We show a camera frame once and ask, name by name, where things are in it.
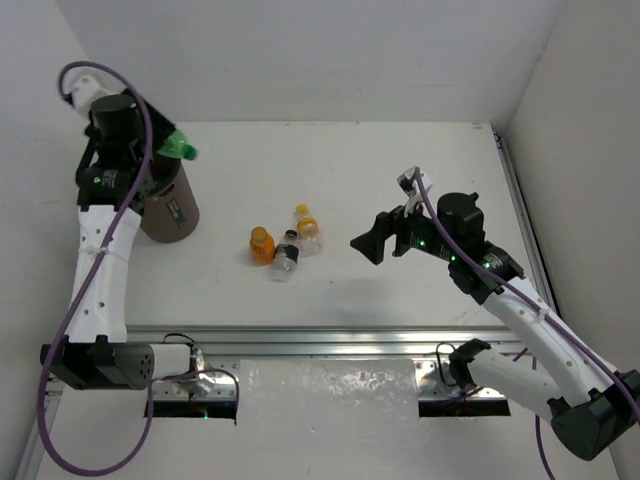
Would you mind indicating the aluminium front rail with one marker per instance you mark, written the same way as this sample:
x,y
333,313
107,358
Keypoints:
x,y
226,347

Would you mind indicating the small orange juice bottle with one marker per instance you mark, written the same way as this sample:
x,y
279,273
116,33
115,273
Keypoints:
x,y
262,246

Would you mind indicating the aluminium rail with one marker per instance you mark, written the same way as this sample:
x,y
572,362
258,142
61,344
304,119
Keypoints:
x,y
33,451
537,265
226,347

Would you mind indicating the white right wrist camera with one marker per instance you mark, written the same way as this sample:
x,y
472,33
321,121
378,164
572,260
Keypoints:
x,y
415,184

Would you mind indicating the clear bottle yellow cap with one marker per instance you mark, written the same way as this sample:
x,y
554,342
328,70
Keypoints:
x,y
309,234

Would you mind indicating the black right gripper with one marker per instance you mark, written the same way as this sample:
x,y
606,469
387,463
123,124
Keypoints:
x,y
394,221

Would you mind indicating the brown plastic waste bin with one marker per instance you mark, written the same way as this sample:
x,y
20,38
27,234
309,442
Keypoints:
x,y
171,213

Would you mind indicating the aluminium left side rail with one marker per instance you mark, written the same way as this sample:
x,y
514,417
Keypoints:
x,y
33,451

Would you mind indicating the aluminium right side rail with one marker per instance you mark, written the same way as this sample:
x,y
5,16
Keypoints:
x,y
537,265

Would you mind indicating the crushed green bottle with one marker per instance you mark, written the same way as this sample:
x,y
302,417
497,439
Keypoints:
x,y
177,146

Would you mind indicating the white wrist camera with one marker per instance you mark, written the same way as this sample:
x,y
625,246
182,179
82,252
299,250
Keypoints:
x,y
415,184
84,90

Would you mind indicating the clear bottle black label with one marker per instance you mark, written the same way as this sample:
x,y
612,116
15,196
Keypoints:
x,y
286,257

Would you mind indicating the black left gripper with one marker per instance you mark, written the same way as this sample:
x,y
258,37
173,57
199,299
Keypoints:
x,y
163,132

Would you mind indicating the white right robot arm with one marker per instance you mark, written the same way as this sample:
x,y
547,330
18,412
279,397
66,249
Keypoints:
x,y
587,401

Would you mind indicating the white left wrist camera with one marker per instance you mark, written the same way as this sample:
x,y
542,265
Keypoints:
x,y
84,90

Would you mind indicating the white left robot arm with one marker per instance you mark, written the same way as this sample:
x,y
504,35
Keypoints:
x,y
130,179

